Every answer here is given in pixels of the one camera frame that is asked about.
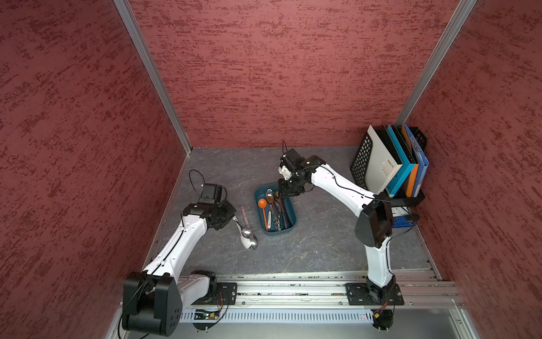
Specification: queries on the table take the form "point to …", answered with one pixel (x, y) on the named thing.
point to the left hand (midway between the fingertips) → (234, 217)
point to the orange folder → (415, 171)
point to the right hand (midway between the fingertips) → (283, 197)
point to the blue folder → (423, 162)
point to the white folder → (382, 165)
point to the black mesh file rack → (359, 165)
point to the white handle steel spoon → (269, 197)
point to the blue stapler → (401, 222)
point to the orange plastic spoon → (262, 203)
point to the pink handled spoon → (248, 233)
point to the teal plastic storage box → (260, 194)
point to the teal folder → (406, 172)
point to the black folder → (382, 132)
